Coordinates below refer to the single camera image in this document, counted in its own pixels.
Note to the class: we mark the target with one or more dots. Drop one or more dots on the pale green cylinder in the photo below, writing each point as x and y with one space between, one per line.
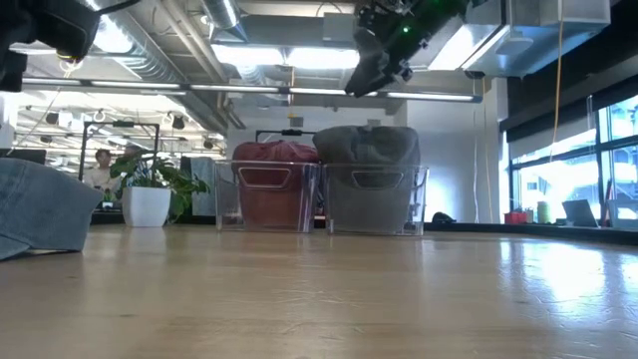
543 212

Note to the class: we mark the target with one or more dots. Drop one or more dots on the silver ventilation duct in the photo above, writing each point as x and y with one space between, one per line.
222 15

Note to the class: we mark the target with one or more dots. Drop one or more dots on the person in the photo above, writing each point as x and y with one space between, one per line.
101 172

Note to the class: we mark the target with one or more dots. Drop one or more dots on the black metal stand frame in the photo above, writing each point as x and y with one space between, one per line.
122 124

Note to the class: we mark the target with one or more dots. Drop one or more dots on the small red box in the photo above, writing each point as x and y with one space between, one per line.
515 218

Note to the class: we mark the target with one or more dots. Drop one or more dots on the dark red cap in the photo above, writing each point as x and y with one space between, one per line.
274 152

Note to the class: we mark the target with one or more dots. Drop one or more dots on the green potted plant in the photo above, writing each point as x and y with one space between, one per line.
164 174

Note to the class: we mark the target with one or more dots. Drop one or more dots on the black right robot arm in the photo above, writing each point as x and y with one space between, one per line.
438 15

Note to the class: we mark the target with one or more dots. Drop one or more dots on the white plant pot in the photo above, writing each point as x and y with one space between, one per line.
146 207

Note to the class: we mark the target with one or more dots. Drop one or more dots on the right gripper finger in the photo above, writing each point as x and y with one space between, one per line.
371 86
375 55

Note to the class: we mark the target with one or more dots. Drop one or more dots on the clear plastic bin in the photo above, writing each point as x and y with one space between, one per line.
226 199
418 199

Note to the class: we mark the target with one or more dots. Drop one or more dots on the grey open laptop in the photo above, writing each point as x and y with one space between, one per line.
580 213

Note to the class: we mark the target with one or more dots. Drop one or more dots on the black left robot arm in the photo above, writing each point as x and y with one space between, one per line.
45 22

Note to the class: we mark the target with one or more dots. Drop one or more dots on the long ceiling light bar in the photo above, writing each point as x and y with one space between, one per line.
239 89

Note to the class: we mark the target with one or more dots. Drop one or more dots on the dark monitor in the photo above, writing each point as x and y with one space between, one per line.
25 155

